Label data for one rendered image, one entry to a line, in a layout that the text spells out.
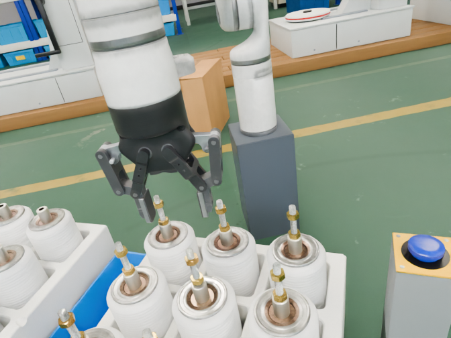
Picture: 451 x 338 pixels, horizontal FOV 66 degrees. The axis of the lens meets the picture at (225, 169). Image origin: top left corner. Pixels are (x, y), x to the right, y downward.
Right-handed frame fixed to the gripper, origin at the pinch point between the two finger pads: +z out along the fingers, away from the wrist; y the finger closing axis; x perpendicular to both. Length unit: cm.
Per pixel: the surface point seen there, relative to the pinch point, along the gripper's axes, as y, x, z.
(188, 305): -2.1, -0.6, 16.9
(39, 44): -258, 409, 18
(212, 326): 1.5, -3.5, 18.0
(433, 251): 29.9, -1.2, 9.4
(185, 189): -19, 69, 41
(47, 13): -105, 179, -19
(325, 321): 17.4, 0.9, 24.3
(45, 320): -33.8, 7.2, 28.3
